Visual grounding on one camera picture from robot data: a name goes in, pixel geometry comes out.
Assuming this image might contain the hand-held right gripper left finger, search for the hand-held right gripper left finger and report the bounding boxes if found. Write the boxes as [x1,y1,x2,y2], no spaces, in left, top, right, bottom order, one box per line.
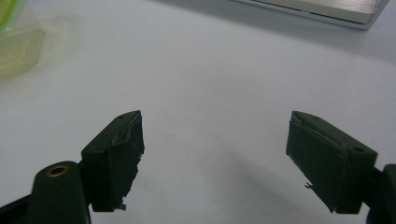
[80,109,146,213]

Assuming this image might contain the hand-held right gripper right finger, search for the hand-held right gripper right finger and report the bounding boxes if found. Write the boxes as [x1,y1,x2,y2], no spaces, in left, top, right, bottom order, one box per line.
[285,110,379,215]

